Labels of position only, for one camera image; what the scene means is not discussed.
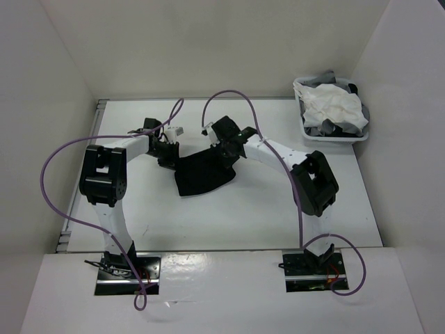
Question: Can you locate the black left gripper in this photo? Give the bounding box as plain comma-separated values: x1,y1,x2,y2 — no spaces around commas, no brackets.
147,141,183,172

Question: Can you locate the black skirt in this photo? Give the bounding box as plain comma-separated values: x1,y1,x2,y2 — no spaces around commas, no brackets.
175,147,239,197

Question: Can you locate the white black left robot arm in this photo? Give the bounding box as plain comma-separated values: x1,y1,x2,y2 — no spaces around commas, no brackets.
79,118,184,278

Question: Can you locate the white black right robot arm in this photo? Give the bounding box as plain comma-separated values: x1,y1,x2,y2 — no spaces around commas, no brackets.
202,116,339,273

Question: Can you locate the grey skirt in basket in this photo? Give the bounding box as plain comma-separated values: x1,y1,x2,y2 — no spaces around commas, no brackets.
307,70,365,135

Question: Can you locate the white skirt in basket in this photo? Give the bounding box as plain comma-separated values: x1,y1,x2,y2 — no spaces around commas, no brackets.
293,82,369,134

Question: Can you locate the white laundry basket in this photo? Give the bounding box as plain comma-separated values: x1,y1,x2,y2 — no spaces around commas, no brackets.
293,74,369,145

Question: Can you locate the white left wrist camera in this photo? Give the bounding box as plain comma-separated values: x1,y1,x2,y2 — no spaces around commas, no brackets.
163,127,184,144

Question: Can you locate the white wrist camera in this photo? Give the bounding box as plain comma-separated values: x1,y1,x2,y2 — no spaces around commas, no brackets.
163,127,184,144
201,122,219,146

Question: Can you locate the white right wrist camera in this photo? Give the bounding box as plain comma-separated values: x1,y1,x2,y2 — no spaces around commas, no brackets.
201,122,219,146

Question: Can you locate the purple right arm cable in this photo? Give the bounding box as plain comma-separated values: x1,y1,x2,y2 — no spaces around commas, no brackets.
201,90,368,296

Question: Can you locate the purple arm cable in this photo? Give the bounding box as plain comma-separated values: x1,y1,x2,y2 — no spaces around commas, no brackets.
201,90,368,296
40,97,185,311

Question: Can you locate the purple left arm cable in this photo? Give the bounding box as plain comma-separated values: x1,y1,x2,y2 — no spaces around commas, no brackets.
40,97,185,311

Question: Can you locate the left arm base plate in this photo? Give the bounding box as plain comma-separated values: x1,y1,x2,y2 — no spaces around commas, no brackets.
84,252,161,296

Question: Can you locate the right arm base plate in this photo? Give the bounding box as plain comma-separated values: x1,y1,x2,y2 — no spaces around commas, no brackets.
278,252,349,292

